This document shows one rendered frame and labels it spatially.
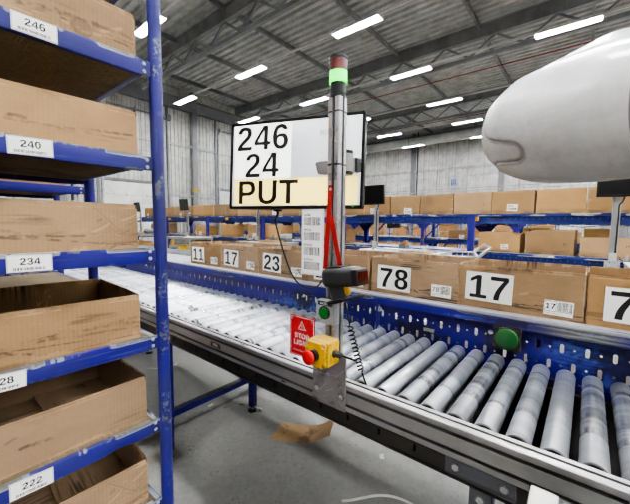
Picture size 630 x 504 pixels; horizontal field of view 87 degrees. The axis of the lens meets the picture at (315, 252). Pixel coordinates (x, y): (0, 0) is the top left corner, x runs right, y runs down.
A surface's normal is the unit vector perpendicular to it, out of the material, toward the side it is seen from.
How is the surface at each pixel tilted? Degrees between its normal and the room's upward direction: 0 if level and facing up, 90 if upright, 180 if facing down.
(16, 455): 92
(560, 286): 90
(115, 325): 90
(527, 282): 90
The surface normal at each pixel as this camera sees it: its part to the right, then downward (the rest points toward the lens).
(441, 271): -0.62, 0.06
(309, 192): -0.33, 0.01
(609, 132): -0.76, 0.51
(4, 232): 0.77, 0.09
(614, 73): -0.82, -0.25
